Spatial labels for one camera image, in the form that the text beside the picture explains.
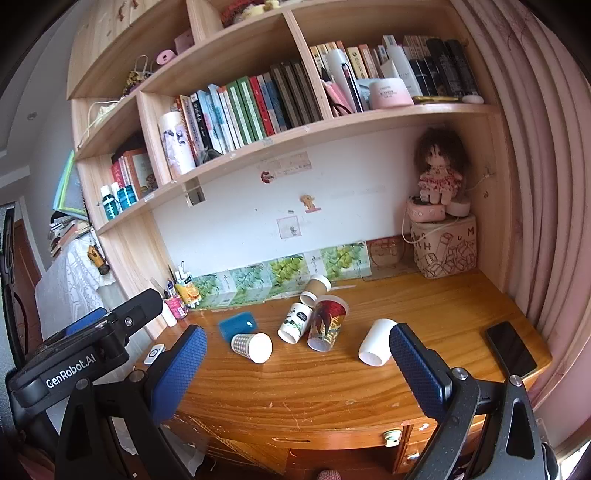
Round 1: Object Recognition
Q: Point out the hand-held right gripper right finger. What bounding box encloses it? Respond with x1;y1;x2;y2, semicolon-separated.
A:
389;322;550;480

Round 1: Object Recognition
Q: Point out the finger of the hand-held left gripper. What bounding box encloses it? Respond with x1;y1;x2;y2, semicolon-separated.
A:
110;288;164;344
64;308;110;339

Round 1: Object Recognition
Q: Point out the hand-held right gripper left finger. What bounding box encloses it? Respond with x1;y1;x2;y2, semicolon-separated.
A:
54;324;208;480

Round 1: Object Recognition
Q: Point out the plain white cup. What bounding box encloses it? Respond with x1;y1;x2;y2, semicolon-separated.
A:
359;318;399;367

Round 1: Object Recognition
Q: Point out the checkered paper cup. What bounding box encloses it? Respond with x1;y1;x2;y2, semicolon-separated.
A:
230;332;274;364

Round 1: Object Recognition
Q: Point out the blue cup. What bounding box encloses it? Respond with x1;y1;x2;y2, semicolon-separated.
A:
218;311;257;343

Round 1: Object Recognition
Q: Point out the red patterned cup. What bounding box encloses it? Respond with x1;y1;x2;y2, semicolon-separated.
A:
307;296;350;352

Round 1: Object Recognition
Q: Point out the white panda print cup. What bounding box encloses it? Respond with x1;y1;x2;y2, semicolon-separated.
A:
277;302;315;344

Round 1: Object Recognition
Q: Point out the brown paper cup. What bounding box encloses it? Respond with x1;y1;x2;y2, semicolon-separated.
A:
300;274;332;306

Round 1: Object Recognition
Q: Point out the pink pen cup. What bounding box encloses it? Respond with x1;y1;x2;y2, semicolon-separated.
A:
163;295;189;320

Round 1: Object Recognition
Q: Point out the white lace cloth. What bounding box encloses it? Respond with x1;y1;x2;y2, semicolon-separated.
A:
34;240;121;342

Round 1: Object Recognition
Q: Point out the green print tissue pack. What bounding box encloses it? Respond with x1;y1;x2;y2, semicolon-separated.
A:
229;263;274;303
307;242;372;280
268;254;311;294
190;272;237;309

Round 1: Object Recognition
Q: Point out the black smartphone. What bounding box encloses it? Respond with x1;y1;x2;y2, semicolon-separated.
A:
485;320;539;378

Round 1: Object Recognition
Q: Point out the teal bottle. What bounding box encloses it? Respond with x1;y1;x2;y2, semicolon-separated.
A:
116;182;139;213
100;185;122;221

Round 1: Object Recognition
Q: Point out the printed storage box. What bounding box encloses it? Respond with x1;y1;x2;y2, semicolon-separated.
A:
410;215;478;279

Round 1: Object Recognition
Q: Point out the brown printed bag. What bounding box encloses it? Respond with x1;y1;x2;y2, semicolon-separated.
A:
367;236;416;280

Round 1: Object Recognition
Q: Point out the row of books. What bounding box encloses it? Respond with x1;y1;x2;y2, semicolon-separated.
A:
175;59;324;158
110;148;158;192
308;34;481;100

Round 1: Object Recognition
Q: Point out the green folder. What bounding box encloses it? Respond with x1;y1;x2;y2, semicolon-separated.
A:
53;150;88;217

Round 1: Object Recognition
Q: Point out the white printed cylinder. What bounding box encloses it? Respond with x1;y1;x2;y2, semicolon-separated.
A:
158;111;197;181

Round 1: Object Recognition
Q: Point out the rag doll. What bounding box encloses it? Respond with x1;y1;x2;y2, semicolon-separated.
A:
412;127;469;206

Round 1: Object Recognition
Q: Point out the pink curtain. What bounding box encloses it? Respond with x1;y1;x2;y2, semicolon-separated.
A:
450;0;591;462

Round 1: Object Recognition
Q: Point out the dried flower bag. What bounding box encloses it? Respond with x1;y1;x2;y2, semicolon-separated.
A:
121;55;155;97

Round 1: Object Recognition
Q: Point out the wooden bookshelf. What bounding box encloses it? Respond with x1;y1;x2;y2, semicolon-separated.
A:
67;0;514;337

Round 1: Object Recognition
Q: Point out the pink jar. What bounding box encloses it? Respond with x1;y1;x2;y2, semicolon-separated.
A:
368;78;415;110

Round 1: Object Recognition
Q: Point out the plush toy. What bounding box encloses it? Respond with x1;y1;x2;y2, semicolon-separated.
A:
220;0;282;26

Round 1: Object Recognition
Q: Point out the black frame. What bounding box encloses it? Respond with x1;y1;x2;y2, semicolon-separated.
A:
0;203;26;370

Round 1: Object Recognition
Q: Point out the white cable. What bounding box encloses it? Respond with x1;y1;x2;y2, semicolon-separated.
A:
400;213;459;244

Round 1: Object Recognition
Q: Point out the square wall sticker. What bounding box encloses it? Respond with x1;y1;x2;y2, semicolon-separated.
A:
277;216;302;239

